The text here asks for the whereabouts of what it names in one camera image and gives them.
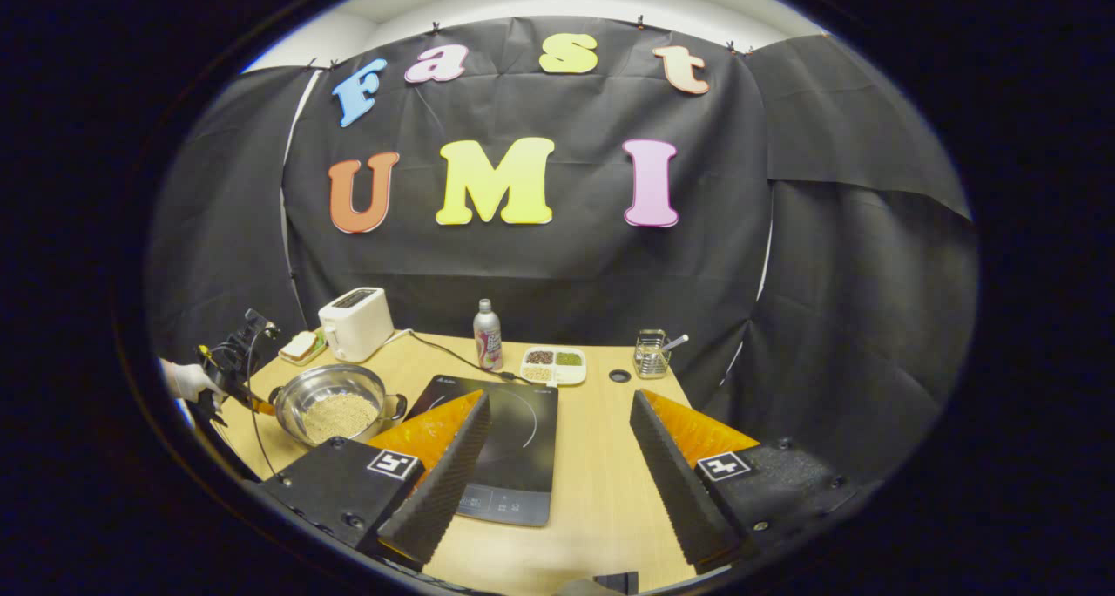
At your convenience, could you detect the silver drink bottle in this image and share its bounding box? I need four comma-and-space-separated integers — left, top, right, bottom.
473, 299, 503, 372

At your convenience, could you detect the stainless steel pot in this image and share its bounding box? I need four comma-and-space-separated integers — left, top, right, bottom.
268, 363, 409, 449

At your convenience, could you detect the pile of soybeans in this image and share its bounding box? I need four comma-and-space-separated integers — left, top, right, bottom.
302, 393, 380, 444

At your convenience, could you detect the white divided bean dish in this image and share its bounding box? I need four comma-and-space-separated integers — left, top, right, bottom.
520, 345, 587, 387

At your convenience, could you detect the black induction cooktop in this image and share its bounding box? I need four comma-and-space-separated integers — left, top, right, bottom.
405, 375, 559, 528

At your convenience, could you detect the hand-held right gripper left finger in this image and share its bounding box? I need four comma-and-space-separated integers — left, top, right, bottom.
257, 389, 491, 572

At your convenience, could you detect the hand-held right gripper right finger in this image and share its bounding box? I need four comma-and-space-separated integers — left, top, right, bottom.
629, 389, 859, 578

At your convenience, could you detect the small sandwich plate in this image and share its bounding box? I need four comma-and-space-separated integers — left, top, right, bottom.
279, 329, 328, 367

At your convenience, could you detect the black cooktop cable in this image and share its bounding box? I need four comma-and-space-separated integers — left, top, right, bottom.
409, 332, 524, 384

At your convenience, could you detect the white toaster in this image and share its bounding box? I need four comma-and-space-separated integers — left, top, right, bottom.
318, 287, 395, 363

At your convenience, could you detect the wire cutlery holder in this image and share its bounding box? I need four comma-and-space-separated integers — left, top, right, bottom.
634, 329, 670, 379

